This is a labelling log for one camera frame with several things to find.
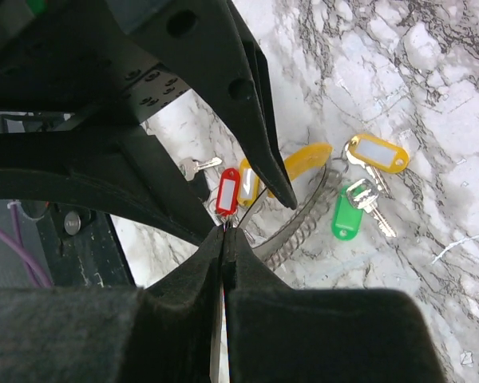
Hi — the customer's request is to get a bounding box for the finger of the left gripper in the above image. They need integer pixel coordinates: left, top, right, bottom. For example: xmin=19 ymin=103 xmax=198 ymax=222
xmin=119 ymin=1 xmax=297 ymax=209

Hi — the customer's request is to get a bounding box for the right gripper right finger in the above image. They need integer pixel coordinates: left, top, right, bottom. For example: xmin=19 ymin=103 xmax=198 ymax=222
xmin=223 ymin=229 xmax=445 ymax=382

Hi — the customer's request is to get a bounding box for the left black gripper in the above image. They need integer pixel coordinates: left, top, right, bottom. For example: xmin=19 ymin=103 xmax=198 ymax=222
xmin=0 ymin=1 xmax=213 ymax=245

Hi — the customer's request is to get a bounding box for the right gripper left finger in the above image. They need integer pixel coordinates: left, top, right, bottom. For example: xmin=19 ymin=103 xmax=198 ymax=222
xmin=0 ymin=228 xmax=224 ymax=382

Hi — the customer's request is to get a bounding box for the metal coil keyring yellow handle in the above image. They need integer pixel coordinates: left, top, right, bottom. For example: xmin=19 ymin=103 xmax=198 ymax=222
xmin=239 ymin=141 xmax=348 ymax=272

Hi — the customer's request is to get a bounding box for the red tag key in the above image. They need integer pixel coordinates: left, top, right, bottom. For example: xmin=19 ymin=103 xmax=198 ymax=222
xmin=178 ymin=157 xmax=223 ymax=181
xmin=215 ymin=168 xmax=240 ymax=224

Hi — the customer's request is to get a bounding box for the yellow tag key lower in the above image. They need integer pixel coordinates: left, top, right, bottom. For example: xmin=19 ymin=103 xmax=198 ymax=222
xmin=237 ymin=158 xmax=259 ymax=207

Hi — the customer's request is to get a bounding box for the yellow tag key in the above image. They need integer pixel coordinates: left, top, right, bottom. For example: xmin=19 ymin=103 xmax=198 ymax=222
xmin=237 ymin=158 xmax=259 ymax=207
xmin=344 ymin=133 xmax=410 ymax=199

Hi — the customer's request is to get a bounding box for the green tag key upper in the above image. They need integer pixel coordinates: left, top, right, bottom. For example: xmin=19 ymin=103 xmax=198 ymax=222
xmin=331 ymin=178 xmax=397 ymax=241

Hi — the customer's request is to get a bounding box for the yellow tag key upper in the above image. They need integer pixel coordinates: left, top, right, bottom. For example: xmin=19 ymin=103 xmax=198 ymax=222
xmin=344 ymin=133 xmax=410 ymax=199

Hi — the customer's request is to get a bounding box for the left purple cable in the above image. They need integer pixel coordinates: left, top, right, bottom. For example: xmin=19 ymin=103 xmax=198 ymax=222
xmin=0 ymin=203 xmax=53 ymax=288

